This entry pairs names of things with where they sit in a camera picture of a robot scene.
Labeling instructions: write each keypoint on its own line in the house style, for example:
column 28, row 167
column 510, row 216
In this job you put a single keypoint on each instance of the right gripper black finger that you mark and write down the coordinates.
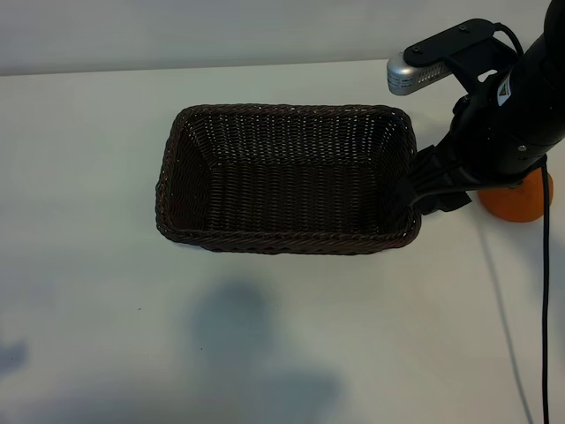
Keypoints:
column 432, row 194
column 430, row 179

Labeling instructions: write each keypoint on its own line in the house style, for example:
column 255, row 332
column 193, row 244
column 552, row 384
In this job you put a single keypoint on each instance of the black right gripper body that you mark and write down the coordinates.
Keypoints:
column 496, row 143

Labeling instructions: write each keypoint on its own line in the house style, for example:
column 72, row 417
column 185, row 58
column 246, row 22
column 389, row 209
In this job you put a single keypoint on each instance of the orange fruit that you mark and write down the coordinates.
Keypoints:
column 514, row 205

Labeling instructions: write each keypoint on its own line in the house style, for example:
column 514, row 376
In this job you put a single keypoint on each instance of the dark brown wicker basket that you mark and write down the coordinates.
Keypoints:
column 287, row 199

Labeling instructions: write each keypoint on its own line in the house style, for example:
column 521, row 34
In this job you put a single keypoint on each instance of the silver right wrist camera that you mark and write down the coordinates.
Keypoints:
column 400, row 78

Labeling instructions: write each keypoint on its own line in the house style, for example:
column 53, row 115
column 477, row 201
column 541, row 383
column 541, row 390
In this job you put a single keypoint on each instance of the black right camera mount bracket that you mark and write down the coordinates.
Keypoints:
column 448, row 40

